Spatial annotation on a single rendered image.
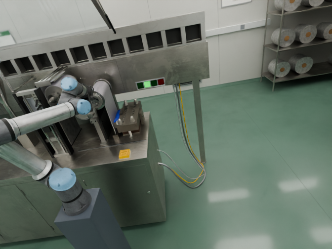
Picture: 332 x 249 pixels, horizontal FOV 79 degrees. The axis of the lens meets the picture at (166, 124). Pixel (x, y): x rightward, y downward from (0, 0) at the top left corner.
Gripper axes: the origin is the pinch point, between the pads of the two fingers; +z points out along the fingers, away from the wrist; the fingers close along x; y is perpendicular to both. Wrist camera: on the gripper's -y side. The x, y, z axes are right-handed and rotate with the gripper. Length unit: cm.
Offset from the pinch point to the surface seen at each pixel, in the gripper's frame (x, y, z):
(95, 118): 3.8, -9.6, 6.7
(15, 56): 62, 50, 7
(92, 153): 12.1, -34.0, 14.6
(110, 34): -16, 52, 5
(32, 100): 37.1, 5.2, -11.6
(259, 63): -237, 105, 264
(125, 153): -15.3, -38.1, 5.9
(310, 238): -143, -126, 45
